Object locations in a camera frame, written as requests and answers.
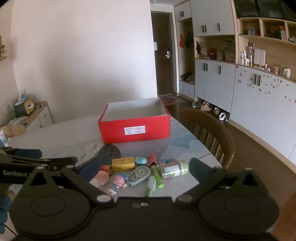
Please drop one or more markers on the white and wood wall cabinet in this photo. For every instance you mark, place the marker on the white and wood wall cabinet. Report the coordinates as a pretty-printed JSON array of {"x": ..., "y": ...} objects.
[{"x": 208, "y": 14}]

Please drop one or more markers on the pink foot shaped dish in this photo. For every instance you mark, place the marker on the pink foot shaped dish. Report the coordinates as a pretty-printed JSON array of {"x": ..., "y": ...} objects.
[{"x": 101, "y": 177}]

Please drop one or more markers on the white and black shoe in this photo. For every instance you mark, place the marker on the white and black shoe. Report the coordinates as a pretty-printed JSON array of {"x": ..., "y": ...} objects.
[{"x": 222, "y": 115}]

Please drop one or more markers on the teal round case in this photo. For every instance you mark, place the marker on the teal round case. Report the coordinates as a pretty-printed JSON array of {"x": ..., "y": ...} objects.
[{"x": 140, "y": 160}]

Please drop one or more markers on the clear plastic bag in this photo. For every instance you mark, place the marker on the clear plastic bag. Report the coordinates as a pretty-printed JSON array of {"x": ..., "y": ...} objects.
[{"x": 18, "y": 120}]

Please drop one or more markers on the red cardboard box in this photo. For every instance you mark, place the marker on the red cardboard box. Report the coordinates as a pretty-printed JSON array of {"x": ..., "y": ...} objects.
[{"x": 111, "y": 132}]

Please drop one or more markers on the dark brown door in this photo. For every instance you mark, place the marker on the dark brown door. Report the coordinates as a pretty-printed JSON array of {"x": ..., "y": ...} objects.
[{"x": 161, "y": 74}]

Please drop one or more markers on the white jug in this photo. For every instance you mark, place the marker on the white jug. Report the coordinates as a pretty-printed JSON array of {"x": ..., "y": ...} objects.
[{"x": 286, "y": 72}]

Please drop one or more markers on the pink haired doll figure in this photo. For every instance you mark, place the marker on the pink haired doll figure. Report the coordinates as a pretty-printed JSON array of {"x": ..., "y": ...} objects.
[{"x": 119, "y": 182}]

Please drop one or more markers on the green highlighter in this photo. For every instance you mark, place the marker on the green highlighter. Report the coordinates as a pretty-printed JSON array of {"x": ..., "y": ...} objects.
[{"x": 156, "y": 176}]

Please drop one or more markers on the brown wooden chair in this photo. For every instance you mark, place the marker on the brown wooden chair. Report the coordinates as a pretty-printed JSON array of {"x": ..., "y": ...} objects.
[{"x": 208, "y": 129}]

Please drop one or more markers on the teal tissue box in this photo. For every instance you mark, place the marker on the teal tissue box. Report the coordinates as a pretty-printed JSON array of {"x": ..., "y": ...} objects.
[{"x": 23, "y": 107}]

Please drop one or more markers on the white and green glue pen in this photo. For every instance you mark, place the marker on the white and green glue pen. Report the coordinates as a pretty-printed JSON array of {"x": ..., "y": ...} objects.
[{"x": 150, "y": 186}]

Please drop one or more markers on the white flat panel appliance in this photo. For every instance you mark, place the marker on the white flat panel appliance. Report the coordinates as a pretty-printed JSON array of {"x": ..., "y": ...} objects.
[{"x": 259, "y": 56}]

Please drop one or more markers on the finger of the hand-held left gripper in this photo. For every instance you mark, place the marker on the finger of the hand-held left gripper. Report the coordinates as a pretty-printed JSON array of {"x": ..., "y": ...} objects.
[
  {"x": 27, "y": 154},
  {"x": 60, "y": 161}
]

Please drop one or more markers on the cluttered wooden wall shelf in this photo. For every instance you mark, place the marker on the cluttered wooden wall shelf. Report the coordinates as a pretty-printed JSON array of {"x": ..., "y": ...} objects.
[{"x": 2, "y": 49}]

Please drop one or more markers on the dark hanging bag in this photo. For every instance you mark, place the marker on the dark hanging bag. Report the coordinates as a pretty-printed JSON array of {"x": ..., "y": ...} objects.
[{"x": 189, "y": 40}]

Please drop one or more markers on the white and blue packet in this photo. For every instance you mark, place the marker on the white and blue packet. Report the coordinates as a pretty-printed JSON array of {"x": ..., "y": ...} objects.
[{"x": 3, "y": 138}]

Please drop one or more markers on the patterned mug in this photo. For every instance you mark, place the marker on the patterned mug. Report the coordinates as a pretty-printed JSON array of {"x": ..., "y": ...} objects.
[{"x": 275, "y": 69}]

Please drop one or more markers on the white sunglasses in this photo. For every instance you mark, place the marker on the white sunglasses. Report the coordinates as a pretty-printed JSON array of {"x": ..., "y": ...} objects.
[{"x": 38, "y": 107}]

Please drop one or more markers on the grey correction tape dispenser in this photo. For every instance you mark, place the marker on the grey correction tape dispenser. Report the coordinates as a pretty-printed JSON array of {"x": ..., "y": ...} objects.
[{"x": 140, "y": 175}]

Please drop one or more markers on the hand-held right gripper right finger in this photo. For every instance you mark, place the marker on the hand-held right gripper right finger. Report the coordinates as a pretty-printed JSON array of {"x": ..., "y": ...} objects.
[{"x": 198, "y": 169}]

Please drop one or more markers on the red hanging hat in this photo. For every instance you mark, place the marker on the red hanging hat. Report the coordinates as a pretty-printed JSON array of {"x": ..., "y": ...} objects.
[{"x": 182, "y": 41}]

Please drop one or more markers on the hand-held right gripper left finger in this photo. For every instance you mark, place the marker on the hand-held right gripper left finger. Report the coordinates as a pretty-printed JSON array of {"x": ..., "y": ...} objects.
[{"x": 91, "y": 168}]

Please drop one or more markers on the grey slippers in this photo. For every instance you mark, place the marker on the grey slippers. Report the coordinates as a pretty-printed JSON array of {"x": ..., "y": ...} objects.
[{"x": 196, "y": 104}]

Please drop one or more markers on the patterned door mat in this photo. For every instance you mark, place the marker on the patterned door mat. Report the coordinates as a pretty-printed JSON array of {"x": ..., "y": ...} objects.
[{"x": 172, "y": 100}]

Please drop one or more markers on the brown paper bag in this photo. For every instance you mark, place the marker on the brown paper bag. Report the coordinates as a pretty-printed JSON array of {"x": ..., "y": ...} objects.
[{"x": 16, "y": 131}]

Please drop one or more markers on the red binder clip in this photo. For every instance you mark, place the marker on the red binder clip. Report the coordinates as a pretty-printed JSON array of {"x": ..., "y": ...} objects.
[{"x": 151, "y": 158}]

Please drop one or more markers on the row of shelf toys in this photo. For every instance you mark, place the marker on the row of shelf toys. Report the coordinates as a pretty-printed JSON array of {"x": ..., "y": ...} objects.
[{"x": 212, "y": 53}]

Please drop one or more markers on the person's left hand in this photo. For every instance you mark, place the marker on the person's left hand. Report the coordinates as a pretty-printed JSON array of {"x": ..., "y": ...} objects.
[{"x": 3, "y": 208}]

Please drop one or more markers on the small white bottles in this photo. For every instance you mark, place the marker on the small white bottles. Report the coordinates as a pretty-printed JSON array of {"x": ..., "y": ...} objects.
[{"x": 241, "y": 58}]

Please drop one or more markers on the yellow small carton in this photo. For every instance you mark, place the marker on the yellow small carton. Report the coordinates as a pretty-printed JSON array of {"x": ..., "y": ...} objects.
[{"x": 122, "y": 164}]

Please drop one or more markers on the white drawer cabinet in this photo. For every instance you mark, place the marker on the white drawer cabinet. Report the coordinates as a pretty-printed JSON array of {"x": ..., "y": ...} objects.
[{"x": 42, "y": 115}]

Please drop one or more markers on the jar with green lid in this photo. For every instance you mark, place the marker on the jar with green lid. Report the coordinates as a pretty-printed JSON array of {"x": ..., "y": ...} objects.
[{"x": 171, "y": 170}]

